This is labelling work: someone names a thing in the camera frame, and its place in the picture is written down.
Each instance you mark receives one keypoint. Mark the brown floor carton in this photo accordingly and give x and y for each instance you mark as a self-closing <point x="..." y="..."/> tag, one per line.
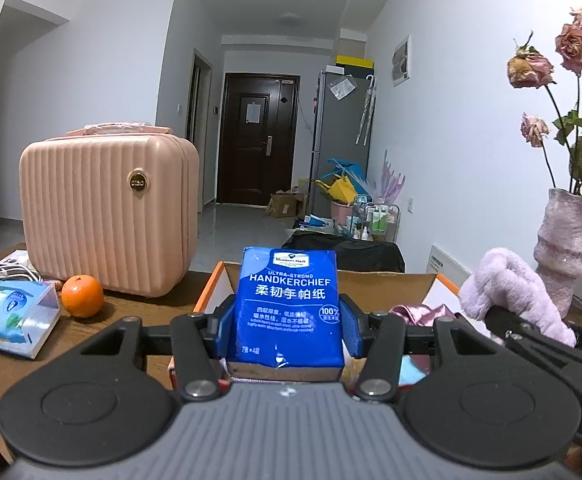
<point x="286" y="206"/>

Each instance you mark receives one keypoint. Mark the white wall socket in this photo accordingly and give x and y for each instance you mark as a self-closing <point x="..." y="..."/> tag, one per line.
<point x="411" y="206"/>

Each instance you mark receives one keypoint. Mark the yellow and black box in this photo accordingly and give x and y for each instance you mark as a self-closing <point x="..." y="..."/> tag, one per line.
<point x="354" y="63"/>

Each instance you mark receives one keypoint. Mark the purple textured vase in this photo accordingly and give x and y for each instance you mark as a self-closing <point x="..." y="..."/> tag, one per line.
<point x="566" y="250"/>

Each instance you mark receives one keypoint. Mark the blue handkerchief tissue pack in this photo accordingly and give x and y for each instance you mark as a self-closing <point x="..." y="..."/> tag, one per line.
<point x="286" y="310"/>

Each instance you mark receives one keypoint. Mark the orange fruit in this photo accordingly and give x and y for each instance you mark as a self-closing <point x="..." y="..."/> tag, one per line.
<point x="82" y="296"/>

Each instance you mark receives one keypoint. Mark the paper notice on door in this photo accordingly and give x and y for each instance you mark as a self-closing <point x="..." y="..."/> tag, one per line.
<point x="253" y="112"/>

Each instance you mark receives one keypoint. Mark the blue tissue box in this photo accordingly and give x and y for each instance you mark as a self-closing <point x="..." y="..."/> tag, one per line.
<point x="11" y="315"/>

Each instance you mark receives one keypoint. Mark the pink satin scrunchie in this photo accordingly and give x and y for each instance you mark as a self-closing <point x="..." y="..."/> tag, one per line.
<point x="421" y="315"/>

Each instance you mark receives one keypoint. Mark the bunch of dried roses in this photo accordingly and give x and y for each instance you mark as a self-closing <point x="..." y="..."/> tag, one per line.
<point x="578" y="45"/>

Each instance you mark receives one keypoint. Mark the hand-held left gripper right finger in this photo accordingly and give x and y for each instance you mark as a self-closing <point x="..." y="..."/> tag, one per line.
<point x="351" y="332"/>

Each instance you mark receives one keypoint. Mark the blue flat packet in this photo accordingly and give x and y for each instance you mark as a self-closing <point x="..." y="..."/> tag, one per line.
<point x="316" y="223"/>

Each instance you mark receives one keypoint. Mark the orange cardboard box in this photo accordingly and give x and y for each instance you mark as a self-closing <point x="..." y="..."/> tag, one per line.
<point x="386" y="285"/>

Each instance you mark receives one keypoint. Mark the dark wooden door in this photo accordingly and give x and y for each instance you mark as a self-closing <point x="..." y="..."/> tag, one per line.
<point x="258" y="155"/>

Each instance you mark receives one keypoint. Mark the grey refrigerator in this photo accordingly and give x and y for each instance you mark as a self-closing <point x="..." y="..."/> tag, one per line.
<point x="338" y="130"/>

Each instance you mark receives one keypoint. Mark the clear folded umbrella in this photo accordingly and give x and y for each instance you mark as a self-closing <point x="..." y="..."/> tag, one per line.
<point x="367" y="110"/>

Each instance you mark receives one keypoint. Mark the purple fluffy headband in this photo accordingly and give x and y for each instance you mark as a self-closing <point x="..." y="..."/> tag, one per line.
<point x="511" y="280"/>

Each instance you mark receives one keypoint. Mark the pink bucket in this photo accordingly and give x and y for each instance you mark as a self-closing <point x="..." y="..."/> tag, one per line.
<point x="342" y="213"/>

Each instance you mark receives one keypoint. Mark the light blue plush toy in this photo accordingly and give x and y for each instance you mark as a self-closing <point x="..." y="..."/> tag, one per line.
<point x="415" y="371"/>

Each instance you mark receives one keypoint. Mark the trolley with bottles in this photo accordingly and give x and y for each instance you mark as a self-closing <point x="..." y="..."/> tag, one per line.
<point x="376" y="222"/>

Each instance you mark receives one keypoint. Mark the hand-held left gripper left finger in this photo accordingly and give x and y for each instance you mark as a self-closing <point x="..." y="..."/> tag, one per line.
<point x="226" y="330"/>

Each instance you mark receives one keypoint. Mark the wall electrical panel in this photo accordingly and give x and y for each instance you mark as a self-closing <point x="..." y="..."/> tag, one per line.
<point x="401" y="61"/>

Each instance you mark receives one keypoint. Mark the clear plastic bag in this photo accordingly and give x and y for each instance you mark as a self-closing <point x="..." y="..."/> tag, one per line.
<point x="343" y="88"/>

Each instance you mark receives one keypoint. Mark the pink ribbed suitcase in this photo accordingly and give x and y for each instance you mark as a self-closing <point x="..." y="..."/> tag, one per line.
<point x="111" y="210"/>

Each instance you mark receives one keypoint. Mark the purple feather decoration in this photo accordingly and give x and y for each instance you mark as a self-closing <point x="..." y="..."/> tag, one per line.
<point x="392" y="177"/>

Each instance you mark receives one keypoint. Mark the white flat carton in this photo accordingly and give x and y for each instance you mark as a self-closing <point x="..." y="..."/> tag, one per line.
<point x="448" y="262"/>

